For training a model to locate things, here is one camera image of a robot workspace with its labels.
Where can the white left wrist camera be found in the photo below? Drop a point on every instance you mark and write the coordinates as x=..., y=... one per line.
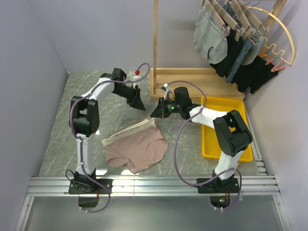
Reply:
x=136, y=77

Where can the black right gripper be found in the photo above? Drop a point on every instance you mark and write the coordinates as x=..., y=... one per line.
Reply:
x=160, y=111

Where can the striped blue hanging underwear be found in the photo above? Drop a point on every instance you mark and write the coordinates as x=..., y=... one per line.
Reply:
x=248, y=31

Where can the beige hanger on grey underwear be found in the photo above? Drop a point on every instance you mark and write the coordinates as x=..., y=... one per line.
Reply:
x=216, y=17

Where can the wooden rack right post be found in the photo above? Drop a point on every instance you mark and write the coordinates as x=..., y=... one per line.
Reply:
x=276, y=10

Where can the aluminium rail frame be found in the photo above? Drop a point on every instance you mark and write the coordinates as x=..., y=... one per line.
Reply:
x=155, y=199

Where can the wooden rack upright post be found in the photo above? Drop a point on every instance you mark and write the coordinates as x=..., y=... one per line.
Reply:
x=155, y=36

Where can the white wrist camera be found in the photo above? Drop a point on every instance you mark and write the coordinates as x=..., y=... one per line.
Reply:
x=136, y=77
x=166, y=89

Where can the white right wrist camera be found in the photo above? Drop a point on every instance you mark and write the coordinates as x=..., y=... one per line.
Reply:
x=166, y=89

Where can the orange wavy clip hanger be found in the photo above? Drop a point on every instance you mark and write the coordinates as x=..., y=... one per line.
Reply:
x=274, y=59

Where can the black hanging underwear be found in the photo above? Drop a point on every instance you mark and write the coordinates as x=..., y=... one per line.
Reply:
x=234, y=47
x=253, y=75

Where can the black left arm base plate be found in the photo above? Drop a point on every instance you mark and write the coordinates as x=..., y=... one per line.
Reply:
x=80, y=188

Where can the beige clip hanger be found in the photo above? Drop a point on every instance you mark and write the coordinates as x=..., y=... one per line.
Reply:
x=131, y=123

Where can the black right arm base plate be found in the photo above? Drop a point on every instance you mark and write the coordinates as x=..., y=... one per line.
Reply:
x=231, y=185

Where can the pink and cream underwear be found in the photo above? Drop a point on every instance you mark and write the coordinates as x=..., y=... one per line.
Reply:
x=138, y=146

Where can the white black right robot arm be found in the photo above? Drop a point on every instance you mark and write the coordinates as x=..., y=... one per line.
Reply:
x=231, y=131

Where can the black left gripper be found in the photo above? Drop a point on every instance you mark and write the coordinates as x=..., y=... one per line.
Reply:
x=134, y=99

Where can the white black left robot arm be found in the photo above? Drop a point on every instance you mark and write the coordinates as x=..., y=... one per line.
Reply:
x=84, y=120

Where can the black rear hanging underwear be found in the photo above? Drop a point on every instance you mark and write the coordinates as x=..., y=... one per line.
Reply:
x=253, y=75

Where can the light grey hanging underwear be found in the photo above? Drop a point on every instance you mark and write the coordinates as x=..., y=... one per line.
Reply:
x=251, y=49

